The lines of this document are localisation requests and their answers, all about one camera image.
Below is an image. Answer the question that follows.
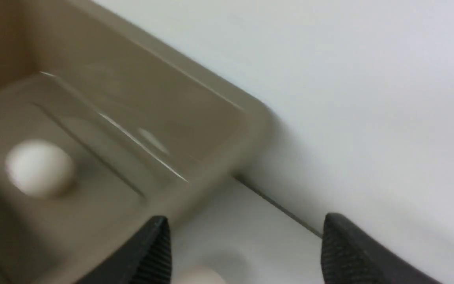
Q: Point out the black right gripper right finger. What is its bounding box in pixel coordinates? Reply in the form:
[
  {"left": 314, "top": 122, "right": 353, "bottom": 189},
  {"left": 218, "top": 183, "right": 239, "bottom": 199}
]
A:
[{"left": 321, "top": 213, "right": 439, "bottom": 284}]

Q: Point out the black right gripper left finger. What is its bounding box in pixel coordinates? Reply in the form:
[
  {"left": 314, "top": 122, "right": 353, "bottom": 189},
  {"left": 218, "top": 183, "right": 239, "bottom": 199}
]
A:
[{"left": 77, "top": 216, "right": 172, "bottom": 284}]

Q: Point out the white plain table-tennis ball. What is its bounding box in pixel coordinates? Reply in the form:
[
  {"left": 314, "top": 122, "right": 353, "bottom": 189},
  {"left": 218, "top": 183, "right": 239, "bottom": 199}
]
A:
[{"left": 5, "top": 140, "right": 76, "bottom": 198}]

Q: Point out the tan plastic rectangular bin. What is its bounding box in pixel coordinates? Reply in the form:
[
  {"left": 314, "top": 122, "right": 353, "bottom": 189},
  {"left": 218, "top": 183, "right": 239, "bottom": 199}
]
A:
[{"left": 0, "top": 0, "right": 272, "bottom": 284}]

